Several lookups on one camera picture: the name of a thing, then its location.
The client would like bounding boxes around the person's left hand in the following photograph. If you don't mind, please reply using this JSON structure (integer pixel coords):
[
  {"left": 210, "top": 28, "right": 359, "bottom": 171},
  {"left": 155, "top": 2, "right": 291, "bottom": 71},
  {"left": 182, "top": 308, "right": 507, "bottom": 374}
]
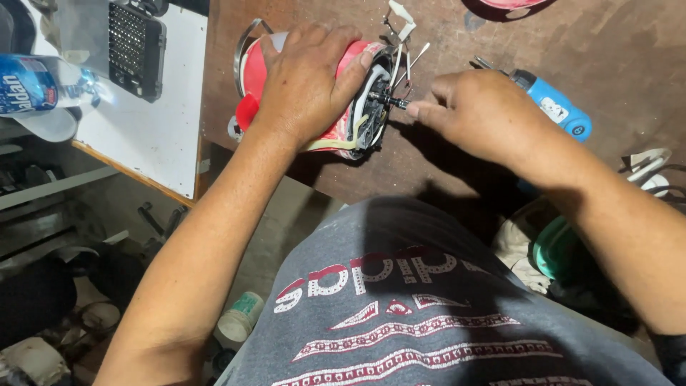
[{"left": 252, "top": 21, "right": 374, "bottom": 149}]

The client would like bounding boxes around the person's right hand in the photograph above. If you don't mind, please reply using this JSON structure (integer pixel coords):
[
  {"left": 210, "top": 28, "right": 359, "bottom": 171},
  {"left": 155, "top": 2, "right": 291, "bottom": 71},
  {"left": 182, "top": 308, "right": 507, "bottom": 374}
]
[{"left": 405, "top": 69, "right": 555, "bottom": 169}]

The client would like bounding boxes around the red electric kettle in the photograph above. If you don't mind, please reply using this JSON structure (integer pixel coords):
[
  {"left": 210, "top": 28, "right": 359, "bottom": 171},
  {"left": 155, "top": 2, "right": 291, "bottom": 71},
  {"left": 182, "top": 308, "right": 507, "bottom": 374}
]
[{"left": 228, "top": 19, "right": 411, "bottom": 162}]

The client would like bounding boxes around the blue electric screwdriver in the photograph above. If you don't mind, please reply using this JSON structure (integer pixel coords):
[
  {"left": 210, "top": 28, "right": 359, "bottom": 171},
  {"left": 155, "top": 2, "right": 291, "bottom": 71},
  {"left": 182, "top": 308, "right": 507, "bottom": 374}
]
[{"left": 473, "top": 56, "right": 593, "bottom": 143}]

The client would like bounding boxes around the red round object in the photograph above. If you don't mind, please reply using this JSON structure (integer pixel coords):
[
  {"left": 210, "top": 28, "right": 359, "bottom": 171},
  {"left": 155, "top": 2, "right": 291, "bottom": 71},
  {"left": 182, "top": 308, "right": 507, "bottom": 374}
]
[{"left": 462, "top": 0, "right": 553, "bottom": 22}]

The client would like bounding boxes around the white cloth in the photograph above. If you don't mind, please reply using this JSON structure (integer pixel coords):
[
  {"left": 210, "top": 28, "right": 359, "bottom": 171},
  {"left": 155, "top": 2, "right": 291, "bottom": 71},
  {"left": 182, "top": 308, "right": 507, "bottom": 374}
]
[{"left": 492, "top": 201, "right": 553, "bottom": 295}]

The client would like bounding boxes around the green plastic container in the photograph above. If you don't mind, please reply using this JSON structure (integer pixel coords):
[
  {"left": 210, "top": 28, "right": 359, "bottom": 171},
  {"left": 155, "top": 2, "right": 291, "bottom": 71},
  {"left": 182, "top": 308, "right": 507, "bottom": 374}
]
[{"left": 532, "top": 214, "right": 582, "bottom": 282}]

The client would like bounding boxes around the person's grey printed shirt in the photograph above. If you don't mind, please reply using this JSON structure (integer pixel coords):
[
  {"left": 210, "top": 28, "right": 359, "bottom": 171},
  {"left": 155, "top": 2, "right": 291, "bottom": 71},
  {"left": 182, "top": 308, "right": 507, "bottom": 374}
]
[{"left": 214, "top": 196, "right": 676, "bottom": 386}]

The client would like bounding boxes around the white board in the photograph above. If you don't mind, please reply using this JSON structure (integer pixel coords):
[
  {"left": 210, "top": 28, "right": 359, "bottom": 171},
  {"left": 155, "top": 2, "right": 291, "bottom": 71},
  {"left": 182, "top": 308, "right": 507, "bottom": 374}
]
[{"left": 21, "top": 0, "right": 210, "bottom": 207}]

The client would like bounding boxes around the small white plastic jar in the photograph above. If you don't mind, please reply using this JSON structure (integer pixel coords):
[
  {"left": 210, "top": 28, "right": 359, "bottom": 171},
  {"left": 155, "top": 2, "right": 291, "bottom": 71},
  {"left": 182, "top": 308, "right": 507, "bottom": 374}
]
[{"left": 214, "top": 291, "right": 265, "bottom": 352}]

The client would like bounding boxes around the black screwdriver bit case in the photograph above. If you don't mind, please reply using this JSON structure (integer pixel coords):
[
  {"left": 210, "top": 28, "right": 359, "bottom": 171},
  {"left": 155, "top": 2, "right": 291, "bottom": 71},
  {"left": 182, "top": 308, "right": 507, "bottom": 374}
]
[{"left": 107, "top": 0, "right": 168, "bottom": 104}]

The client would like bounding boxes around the clear plastic water bottle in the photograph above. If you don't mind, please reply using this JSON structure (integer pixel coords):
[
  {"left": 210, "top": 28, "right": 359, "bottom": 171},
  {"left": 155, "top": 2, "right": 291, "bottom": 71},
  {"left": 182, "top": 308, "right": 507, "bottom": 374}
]
[{"left": 0, "top": 54, "right": 116, "bottom": 116}]

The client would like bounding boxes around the cluttered metal shelf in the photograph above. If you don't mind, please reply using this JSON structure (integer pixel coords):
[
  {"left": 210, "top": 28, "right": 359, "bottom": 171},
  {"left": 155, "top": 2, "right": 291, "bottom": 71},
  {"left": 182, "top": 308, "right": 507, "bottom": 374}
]
[{"left": 0, "top": 115, "right": 119, "bottom": 279}]

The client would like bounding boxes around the white wire connector assembly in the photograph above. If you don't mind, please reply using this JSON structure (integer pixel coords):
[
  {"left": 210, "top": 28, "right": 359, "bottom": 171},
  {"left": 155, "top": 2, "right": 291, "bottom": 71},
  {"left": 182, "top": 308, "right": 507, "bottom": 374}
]
[{"left": 382, "top": 0, "right": 431, "bottom": 89}]

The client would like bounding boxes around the white plug with cable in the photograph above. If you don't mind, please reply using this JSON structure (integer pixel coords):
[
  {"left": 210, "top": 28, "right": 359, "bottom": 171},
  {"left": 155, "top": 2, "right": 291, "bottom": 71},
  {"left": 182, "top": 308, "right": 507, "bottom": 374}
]
[{"left": 619, "top": 148, "right": 686, "bottom": 200}]

